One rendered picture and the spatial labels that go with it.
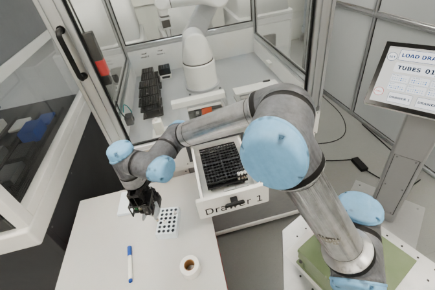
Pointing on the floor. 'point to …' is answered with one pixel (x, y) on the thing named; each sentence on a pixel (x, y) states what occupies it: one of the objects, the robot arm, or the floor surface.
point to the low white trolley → (141, 245)
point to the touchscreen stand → (403, 178)
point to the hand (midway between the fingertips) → (154, 211)
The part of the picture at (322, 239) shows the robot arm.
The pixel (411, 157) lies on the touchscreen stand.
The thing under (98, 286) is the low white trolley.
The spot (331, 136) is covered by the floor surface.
